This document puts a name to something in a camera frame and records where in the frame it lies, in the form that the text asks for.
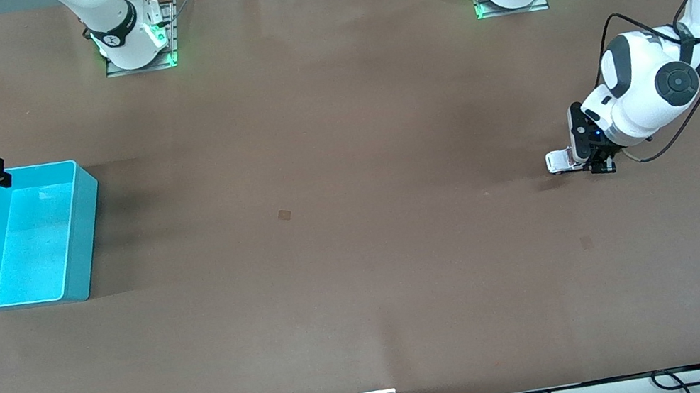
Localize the cyan plastic bin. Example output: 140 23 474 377
0 155 119 316

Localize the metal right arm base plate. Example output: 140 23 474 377
93 0 188 79

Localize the black coiled cable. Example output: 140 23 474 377
650 363 700 393

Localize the white jeep toy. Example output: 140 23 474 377
544 145 587 178

